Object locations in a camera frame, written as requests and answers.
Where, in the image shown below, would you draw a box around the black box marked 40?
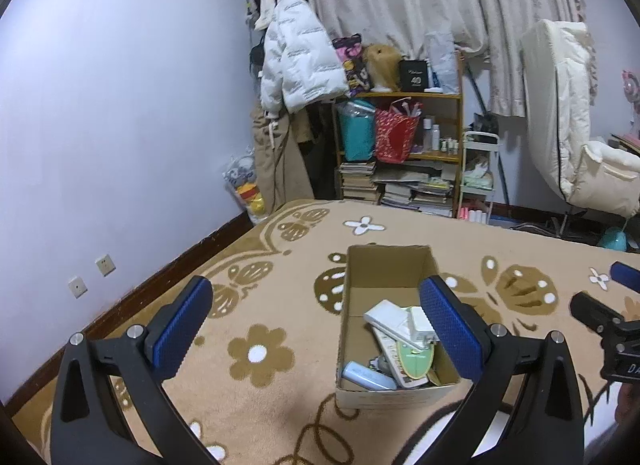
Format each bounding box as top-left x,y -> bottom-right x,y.
398,59 -> 430,92

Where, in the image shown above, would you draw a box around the white puffer jacket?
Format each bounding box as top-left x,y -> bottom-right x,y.
255,0 -> 348,120

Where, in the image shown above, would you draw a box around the white rolling cart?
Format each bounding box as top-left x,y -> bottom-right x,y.
457,130 -> 500,225

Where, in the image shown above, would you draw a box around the white square card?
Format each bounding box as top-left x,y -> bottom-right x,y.
407,306 -> 439,345

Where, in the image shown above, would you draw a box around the cream office chair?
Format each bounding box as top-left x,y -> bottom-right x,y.
521,19 -> 639,219

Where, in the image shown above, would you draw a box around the red gift bag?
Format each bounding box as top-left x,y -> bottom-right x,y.
375,97 -> 422,164

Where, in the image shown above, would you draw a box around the green oval pochacco brush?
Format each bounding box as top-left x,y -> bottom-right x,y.
396,341 -> 435,381

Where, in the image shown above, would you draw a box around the bag of plush toys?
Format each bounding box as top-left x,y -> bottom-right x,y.
222,148 -> 268,225

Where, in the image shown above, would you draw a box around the wall socket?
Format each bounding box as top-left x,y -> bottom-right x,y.
96,254 -> 116,277
67,277 -> 88,298

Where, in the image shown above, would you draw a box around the teal storage bag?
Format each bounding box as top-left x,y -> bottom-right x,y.
336,99 -> 375,162

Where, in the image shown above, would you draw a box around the person right hand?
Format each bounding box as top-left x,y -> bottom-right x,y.
615,383 -> 640,436

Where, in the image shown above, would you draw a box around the beige hanging trousers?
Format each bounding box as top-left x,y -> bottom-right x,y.
250,104 -> 314,215

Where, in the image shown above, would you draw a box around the white tv remote control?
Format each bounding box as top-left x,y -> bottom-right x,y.
372,327 -> 430,389

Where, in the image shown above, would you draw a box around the wall socket lower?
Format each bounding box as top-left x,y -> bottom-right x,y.
67,277 -> 88,298

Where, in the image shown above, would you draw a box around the stack of books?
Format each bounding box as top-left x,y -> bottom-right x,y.
338,161 -> 380,203

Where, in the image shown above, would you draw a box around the wall socket upper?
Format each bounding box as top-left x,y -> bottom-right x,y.
96,254 -> 116,277

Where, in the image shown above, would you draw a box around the white folding stand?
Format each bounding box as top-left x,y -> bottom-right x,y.
363,299 -> 425,349

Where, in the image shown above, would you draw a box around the wooden bookshelf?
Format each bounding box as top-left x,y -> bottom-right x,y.
331,54 -> 464,217

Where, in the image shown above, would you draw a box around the cardboard box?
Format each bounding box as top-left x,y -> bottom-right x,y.
335,244 -> 460,410

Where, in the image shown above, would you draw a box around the teal round fan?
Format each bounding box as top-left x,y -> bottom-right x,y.
598,227 -> 627,251

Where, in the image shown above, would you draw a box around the light blue cylinder gadget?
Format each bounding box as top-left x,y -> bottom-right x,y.
342,361 -> 397,390

